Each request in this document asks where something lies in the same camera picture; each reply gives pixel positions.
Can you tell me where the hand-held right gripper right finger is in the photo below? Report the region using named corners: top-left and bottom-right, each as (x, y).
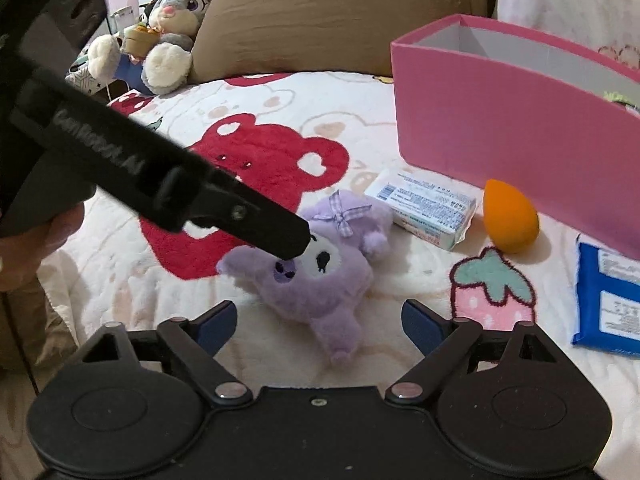
top-left (385, 299), bottom-right (558, 403)

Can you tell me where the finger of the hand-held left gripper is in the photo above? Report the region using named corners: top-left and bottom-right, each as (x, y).
top-left (149, 164), bottom-right (313, 261)

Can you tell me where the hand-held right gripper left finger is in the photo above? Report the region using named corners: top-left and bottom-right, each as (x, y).
top-left (80, 300), bottom-right (253, 406)

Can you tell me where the purple plush toy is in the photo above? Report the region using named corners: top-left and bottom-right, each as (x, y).
top-left (216, 190), bottom-right (394, 367)

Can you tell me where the white soap packet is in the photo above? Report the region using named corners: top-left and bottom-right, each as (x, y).
top-left (364, 167), bottom-right (477, 252)

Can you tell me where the orange makeup sponge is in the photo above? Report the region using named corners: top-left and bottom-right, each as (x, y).
top-left (482, 179), bottom-right (541, 255)

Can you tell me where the blue wipes packet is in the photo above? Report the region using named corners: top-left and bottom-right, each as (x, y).
top-left (571, 234), bottom-right (640, 357)

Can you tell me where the pink cardboard box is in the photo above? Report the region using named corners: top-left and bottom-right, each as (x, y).
top-left (390, 14), bottom-right (640, 256)

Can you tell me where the green yarn ball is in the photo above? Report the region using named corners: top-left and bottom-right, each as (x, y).
top-left (602, 90), bottom-right (640, 110)

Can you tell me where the person's left forearm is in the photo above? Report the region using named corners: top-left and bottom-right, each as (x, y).
top-left (0, 260), bottom-right (76, 377)

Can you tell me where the person's left hand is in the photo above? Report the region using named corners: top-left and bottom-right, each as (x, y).
top-left (0, 204), bottom-right (85, 294)

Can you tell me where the patterned white box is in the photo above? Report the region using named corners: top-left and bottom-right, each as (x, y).
top-left (65, 55), bottom-right (103, 95)

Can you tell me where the blue cloth item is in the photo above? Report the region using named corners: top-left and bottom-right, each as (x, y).
top-left (114, 52), bottom-right (153, 96)

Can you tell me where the bear printed blanket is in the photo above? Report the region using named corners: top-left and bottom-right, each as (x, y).
top-left (0, 67), bottom-right (640, 461)

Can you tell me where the small brown toy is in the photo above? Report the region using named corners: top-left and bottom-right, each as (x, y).
top-left (121, 22), bottom-right (162, 57)

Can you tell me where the black and white plush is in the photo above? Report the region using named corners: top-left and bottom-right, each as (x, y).
top-left (139, 0), bottom-right (161, 28)

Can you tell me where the grey rabbit plush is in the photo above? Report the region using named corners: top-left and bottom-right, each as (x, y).
top-left (87, 0), bottom-right (221, 96)

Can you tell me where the brown embroidered pillow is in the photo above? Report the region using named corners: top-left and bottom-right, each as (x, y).
top-left (189, 0), bottom-right (496, 85)

